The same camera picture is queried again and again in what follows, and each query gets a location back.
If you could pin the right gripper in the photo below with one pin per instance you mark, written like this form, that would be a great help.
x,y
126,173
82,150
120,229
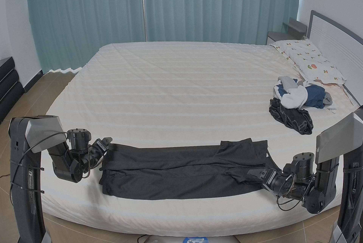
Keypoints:
x,y
272,179

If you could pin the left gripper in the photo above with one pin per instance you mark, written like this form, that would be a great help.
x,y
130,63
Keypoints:
x,y
100,147

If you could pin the black T-shirt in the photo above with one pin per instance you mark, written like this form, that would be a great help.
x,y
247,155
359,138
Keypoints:
x,y
170,173

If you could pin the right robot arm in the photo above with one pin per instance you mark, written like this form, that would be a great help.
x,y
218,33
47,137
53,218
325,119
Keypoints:
x,y
337,139

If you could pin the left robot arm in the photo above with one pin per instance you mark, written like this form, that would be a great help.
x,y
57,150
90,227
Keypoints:
x,y
36,128

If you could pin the pile of clothes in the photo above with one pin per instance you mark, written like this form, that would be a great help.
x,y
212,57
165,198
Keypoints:
x,y
295,98

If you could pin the bed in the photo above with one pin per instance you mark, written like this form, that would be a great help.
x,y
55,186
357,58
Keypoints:
x,y
170,80

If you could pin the black satin garment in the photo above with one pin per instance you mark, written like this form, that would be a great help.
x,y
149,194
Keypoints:
x,y
295,120

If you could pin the black chest of drawers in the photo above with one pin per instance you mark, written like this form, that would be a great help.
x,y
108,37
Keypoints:
x,y
8,86

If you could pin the white printed pillow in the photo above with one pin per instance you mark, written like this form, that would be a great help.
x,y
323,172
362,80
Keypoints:
x,y
312,62

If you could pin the grey bedside table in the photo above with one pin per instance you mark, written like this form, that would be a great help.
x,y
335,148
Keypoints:
x,y
279,37

